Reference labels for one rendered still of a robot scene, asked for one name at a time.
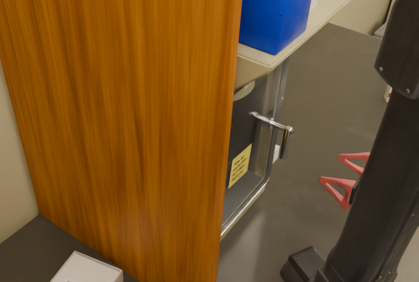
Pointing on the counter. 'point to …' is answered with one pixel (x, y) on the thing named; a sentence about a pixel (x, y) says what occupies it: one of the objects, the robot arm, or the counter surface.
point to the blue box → (274, 7)
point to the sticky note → (239, 165)
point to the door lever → (283, 137)
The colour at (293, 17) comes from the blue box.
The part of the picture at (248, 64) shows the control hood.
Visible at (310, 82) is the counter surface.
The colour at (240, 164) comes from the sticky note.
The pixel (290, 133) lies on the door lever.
